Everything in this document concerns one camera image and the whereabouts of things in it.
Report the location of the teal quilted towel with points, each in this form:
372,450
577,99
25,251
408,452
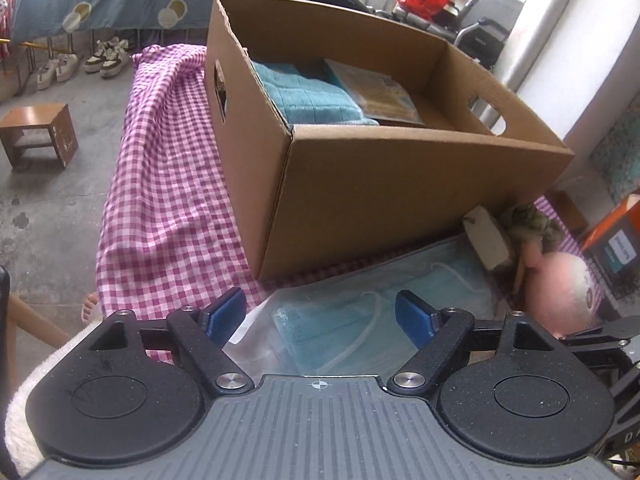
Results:
310,100

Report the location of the wooden chair frame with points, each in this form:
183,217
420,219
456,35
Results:
30,320

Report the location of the pink white plush toy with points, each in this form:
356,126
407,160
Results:
555,290

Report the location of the large cardboard box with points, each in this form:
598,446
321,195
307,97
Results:
375,200

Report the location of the yellow pole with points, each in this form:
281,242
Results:
45,47

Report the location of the green patterned cloth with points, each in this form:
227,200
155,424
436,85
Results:
535,225

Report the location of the pink hanging garment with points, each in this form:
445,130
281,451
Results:
4,35

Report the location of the wooden stool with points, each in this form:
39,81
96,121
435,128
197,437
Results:
57,130

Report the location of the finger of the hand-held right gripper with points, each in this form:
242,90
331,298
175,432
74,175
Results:
610,335

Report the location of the person's bare foot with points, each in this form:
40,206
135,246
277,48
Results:
91,307

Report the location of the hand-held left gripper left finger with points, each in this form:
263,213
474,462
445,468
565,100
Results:
225,315

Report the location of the white fluffy cushion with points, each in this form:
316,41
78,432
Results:
20,410

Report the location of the teal floral curtain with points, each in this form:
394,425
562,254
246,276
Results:
617,160

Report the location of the wheelchair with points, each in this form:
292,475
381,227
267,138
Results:
480,35

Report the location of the white brown platform sneaker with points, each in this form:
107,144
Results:
99,57
116,60

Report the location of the purple checked tablecloth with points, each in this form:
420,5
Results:
165,200

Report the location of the orange black carton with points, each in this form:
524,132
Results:
615,255

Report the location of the yellow mask pack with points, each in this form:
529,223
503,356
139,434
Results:
380,95

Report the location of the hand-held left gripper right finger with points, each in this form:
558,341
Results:
415,317

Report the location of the blue face mask pack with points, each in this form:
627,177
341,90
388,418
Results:
340,320

